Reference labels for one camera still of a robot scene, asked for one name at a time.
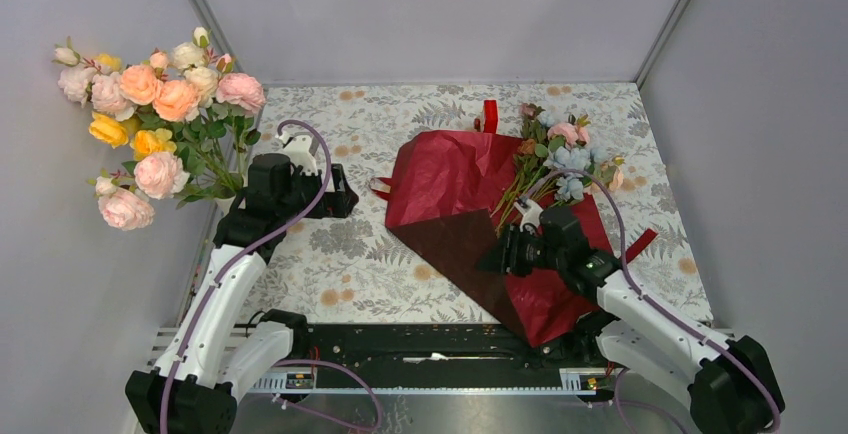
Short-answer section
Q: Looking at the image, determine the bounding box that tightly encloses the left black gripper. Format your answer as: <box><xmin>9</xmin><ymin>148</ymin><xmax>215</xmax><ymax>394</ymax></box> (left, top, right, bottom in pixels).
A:
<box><xmin>278</xmin><ymin>163</ymin><xmax>357</xmax><ymax>222</ymax></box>

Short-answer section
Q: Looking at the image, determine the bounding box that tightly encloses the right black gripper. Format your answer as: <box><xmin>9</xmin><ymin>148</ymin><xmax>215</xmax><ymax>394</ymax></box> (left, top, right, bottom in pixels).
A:
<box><xmin>474</xmin><ymin>222</ymin><xmax>565</xmax><ymax>278</ymax></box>

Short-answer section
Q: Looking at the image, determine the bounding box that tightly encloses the brown and red wrapping paper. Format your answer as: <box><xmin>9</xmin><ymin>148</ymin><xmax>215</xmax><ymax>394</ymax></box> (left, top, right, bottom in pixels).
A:
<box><xmin>384</xmin><ymin>129</ymin><xmax>660</xmax><ymax>349</ymax></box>

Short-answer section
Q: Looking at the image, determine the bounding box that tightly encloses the brown paper bouquet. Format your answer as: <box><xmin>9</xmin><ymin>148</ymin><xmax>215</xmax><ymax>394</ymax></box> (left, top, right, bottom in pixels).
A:
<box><xmin>495</xmin><ymin>103</ymin><xmax>624</xmax><ymax>231</ymax></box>

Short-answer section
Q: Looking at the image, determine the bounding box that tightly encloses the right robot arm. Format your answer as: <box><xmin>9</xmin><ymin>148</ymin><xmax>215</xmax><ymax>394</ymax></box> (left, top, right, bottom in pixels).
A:
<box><xmin>477</xmin><ymin>201</ymin><xmax>785</xmax><ymax>433</ymax></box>

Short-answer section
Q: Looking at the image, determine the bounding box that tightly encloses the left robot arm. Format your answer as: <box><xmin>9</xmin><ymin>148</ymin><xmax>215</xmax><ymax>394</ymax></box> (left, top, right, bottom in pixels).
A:
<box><xmin>125</xmin><ymin>154</ymin><xmax>359</xmax><ymax>433</ymax></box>

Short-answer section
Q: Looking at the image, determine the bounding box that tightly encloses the white ceramic vase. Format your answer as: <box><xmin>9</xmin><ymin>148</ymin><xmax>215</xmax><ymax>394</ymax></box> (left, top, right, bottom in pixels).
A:
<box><xmin>214</xmin><ymin>191</ymin><xmax>241</xmax><ymax>215</ymax></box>

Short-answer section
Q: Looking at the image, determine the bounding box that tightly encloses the floral patterned table mat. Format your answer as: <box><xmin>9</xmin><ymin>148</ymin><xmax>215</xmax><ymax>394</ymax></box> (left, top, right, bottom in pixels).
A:
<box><xmin>239</xmin><ymin>83</ymin><xmax>713</xmax><ymax>323</ymax></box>

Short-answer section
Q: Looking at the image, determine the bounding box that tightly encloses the red toy block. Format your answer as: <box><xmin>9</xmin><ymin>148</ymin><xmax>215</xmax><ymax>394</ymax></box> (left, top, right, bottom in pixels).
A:
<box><xmin>473</xmin><ymin>99</ymin><xmax>499</xmax><ymax>134</ymax></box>

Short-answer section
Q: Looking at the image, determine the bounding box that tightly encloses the pastel rose bunch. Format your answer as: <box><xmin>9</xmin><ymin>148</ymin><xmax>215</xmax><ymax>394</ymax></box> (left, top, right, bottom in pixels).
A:
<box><xmin>53</xmin><ymin>27</ymin><xmax>266</xmax><ymax>231</ymax></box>

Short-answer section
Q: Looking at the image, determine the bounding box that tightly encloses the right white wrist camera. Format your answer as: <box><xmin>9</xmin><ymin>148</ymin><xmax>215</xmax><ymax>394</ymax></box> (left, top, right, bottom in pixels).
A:
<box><xmin>514</xmin><ymin>197</ymin><xmax>543</xmax><ymax>229</ymax></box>

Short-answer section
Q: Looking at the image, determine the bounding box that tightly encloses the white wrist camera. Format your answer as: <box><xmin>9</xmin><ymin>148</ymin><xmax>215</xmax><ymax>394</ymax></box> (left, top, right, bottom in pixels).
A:
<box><xmin>514</xmin><ymin>197</ymin><xmax>543</xmax><ymax>229</ymax></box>
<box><xmin>277</xmin><ymin>131</ymin><xmax>318</xmax><ymax>176</ymax></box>

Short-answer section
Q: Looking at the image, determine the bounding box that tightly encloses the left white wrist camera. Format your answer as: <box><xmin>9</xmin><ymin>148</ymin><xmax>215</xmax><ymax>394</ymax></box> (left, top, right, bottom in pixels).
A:
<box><xmin>277</xmin><ymin>131</ymin><xmax>318</xmax><ymax>176</ymax></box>

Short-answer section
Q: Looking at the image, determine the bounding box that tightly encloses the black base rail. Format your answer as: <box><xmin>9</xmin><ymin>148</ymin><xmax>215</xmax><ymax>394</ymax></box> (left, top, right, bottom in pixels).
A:
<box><xmin>287</xmin><ymin>324</ymin><xmax>618</xmax><ymax>388</ymax></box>

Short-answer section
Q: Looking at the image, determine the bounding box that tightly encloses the slotted white cable duct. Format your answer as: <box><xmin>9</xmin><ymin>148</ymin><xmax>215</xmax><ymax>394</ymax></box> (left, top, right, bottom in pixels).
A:
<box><xmin>248</xmin><ymin>370</ymin><xmax>615</xmax><ymax>396</ymax></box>

